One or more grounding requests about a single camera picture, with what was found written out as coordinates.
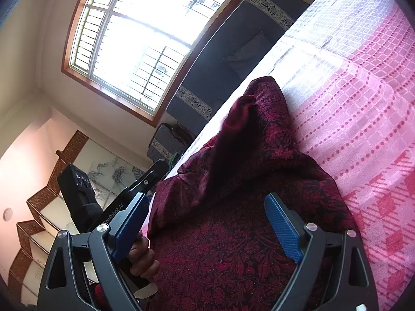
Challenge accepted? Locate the dark red floral sweater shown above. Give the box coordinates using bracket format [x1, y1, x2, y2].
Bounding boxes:
[148, 76, 356, 310]

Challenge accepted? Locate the person's left hand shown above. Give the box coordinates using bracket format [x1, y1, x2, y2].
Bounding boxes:
[128, 230, 160, 279]

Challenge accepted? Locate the landscape painted folding screen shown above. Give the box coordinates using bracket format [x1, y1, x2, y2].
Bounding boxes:
[8, 131, 144, 305]

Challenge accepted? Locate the green cloth on armchair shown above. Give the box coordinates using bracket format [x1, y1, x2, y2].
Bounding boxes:
[170, 152, 181, 166]

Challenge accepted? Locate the dark blue armchair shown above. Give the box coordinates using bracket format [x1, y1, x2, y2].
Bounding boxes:
[146, 123, 196, 162]

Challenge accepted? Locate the dark blue throw pillow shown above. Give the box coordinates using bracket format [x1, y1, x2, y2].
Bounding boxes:
[224, 32, 272, 79]

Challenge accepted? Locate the pink checked bed sheet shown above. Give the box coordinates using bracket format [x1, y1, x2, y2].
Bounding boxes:
[155, 0, 415, 311]

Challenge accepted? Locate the dark blue sofa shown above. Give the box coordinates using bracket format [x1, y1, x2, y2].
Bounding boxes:
[167, 0, 309, 135]

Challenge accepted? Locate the barred window with wooden frame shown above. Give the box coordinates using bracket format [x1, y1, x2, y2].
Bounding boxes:
[62, 0, 243, 126]

